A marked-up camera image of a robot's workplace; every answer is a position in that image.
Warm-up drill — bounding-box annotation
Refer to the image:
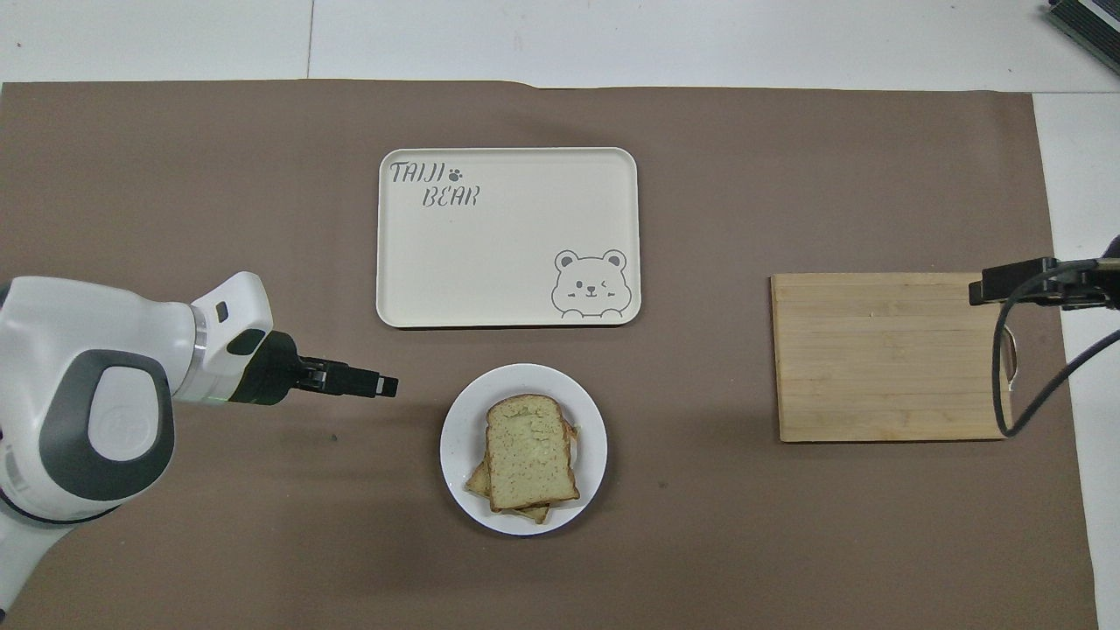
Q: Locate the bread slice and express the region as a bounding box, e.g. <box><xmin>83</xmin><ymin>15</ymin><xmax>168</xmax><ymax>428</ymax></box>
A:
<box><xmin>484</xmin><ymin>394</ymin><xmax>581</xmax><ymax>512</ymax></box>
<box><xmin>465</xmin><ymin>420</ymin><xmax>579</xmax><ymax>526</ymax></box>

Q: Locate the cream tray with bear print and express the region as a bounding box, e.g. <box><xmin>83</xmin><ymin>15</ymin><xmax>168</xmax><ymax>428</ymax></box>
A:
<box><xmin>376</xmin><ymin>147</ymin><xmax>642</xmax><ymax>329</ymax></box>

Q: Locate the wooden cutting board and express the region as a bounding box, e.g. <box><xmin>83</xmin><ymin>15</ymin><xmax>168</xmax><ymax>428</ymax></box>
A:
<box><xmin>770</xmin><ymin>273</ymin><xmax>1019</xmax><ymax>444</ymax></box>

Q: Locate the black stand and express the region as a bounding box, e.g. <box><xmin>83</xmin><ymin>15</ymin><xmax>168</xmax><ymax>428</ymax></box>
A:
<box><xmin>1046</xmin><ymin>0</ymin><xmax>1120</xmax><ymax>52</ymax></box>

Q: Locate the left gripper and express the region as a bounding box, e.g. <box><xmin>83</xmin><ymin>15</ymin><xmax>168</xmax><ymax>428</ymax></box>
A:
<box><xmin>229</xmin><ymin>329</ymin><xmax>310</xmax><ymax>406</ymax></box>

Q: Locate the black cable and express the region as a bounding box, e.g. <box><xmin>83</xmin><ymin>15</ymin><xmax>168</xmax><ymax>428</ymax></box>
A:
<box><xmin>993</xmin><ymin>258</ymin><xmax>1120</xmax><ymax>438</ymax></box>

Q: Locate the white round plate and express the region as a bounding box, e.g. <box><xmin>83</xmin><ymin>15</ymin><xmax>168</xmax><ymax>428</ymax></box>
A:
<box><xmin>439</xmin><ymin>363</ymin><xmax>608</xmax><ymax>536</ymax></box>

